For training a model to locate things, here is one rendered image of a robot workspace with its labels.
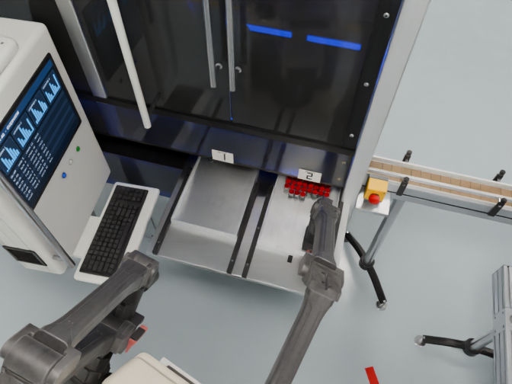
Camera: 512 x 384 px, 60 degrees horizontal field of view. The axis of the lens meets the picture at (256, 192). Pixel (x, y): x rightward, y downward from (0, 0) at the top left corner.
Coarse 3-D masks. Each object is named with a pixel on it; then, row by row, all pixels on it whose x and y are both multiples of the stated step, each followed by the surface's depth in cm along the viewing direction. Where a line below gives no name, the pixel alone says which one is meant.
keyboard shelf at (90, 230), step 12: (156, 192) 187; (144, 204) 184; (96, 216) 181; (144, 216) 181; (96, 228) 178; (144, 228) 178; (84, 240) 175; (132, 240) 175; (84, 252) 172; (84, 276) 166; (96, 276) 166
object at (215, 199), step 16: (208, 160) 187; (192, 176) 182; (208, 176) 183; (224, 176) 183; (240, 176) 183; (256, 176) 179; (192, 192) 178; (208, 192) 178; (224, 192) 178; (240, 192) 178; (176, 208) 171; (192, 208) 174; (208, 208) 174; (224, 208) 174; (240, 208) 174; (176, 224) 170; (192, 224) 167; (208, 224) 170; (224, 224) 170; (240, 224) 167
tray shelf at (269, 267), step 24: (264, 192) 179; (168, 240) 167; (192, 240) 167; (216, 240) 167; (192, 264) 162; (216, 264) 161; (240, 264) 162; (264, 264) 162; (288, 264) 162; (288, 288) 157
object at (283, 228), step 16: (272, 192) 175; (336, 192) 179; (272, 208) 175; (288, 208) 175; (304, 208) 175; (272, 224) 171; (288, 224) 171; (304, 224) 171; (272, 240) 167; (288, 240) 167
